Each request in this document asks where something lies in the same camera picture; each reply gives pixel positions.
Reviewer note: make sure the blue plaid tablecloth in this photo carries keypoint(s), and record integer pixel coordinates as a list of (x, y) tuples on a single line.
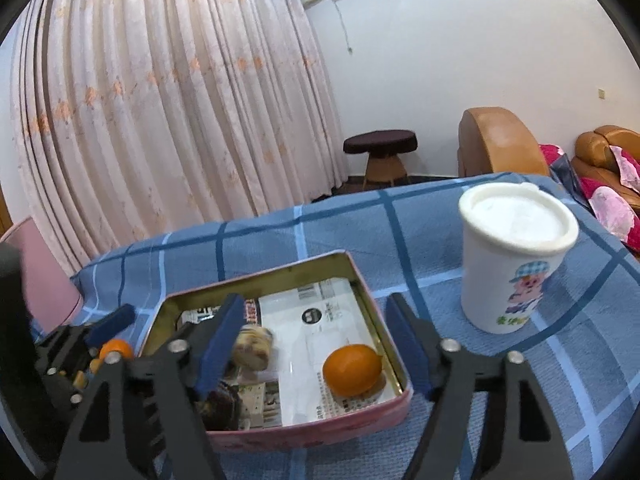
[(425, 240)]

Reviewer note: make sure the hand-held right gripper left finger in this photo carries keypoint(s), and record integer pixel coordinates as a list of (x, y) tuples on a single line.
[(222, 345)]

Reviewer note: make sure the dark round fruit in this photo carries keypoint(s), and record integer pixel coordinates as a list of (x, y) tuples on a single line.
[(222, 407)]

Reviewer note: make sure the brown leather armchair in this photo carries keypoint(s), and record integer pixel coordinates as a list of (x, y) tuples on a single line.
[(500, 145)]

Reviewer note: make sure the pink floral blanket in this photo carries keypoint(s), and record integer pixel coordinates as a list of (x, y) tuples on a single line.
[(607, 207)]

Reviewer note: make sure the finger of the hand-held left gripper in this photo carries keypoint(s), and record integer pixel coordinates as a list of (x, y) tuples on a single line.
[(112, 324), (70, 385)]

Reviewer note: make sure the orange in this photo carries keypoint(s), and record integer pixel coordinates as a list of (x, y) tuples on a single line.
[(352, 369), (119, 348)]

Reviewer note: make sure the red white small packet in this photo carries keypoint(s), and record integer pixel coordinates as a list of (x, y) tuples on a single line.
[(251, 312)]

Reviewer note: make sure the wooden door frame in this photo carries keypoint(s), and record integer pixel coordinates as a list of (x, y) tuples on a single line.
[(4, 210)]

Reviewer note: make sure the dark blue bag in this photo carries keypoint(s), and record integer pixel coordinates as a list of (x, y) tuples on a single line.
[(567, 175)]

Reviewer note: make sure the brown leather sofa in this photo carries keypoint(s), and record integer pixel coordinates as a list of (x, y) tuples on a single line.
[(592, 155)]

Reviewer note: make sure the pink floral curtain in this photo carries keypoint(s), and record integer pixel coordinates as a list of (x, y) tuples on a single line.
[(165, 100)]

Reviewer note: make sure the round dark wicker stool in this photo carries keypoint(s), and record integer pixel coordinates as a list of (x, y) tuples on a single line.
[(380, 142)]

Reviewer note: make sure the layered cake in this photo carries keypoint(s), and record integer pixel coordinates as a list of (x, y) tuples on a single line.
[(255, 352)]

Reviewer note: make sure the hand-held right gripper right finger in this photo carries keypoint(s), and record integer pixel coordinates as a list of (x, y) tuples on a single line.
[(407, 345)]

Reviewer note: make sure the white lidded cup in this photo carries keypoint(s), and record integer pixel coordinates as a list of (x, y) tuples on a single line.
[(505, 270)]

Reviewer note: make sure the pink metal tin box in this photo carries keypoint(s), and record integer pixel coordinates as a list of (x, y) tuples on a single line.
[(350, 417)]

